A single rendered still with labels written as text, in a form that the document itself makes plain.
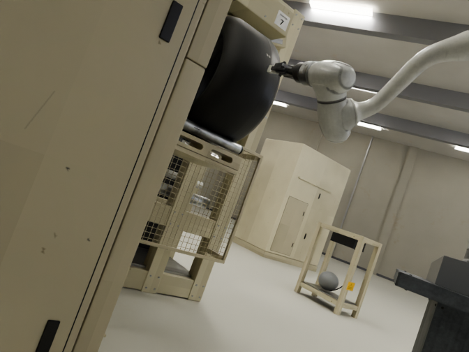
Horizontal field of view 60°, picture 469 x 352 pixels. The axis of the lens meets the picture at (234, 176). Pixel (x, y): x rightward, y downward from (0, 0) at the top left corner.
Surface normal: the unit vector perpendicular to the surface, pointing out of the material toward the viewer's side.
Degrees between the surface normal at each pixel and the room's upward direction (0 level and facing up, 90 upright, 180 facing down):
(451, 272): 90
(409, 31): 90
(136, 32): 90
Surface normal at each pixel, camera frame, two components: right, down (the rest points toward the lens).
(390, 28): -0.35, -0.19
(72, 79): 0.56, 0.15
